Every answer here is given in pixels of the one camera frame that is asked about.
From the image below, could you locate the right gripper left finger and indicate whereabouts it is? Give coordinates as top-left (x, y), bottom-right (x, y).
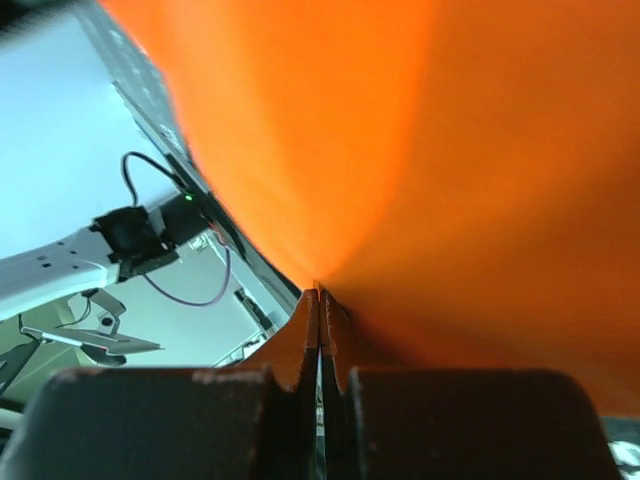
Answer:
top-left (1, 290), bottom-right (319, 479)

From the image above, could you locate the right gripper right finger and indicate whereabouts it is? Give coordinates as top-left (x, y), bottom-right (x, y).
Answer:
top-left (319, 292), bottom-right (619, 479)

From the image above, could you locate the orange t shirt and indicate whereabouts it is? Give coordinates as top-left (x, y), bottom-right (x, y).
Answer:
top-left (105, 1), bottom-right (639, 416)

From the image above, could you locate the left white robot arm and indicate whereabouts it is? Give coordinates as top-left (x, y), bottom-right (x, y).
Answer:
top-left (1, 194), bottom-right (208, 320)

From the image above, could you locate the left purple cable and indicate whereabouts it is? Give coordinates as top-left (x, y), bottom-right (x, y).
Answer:
top-left (142, 239), bottom-right (232, 307)

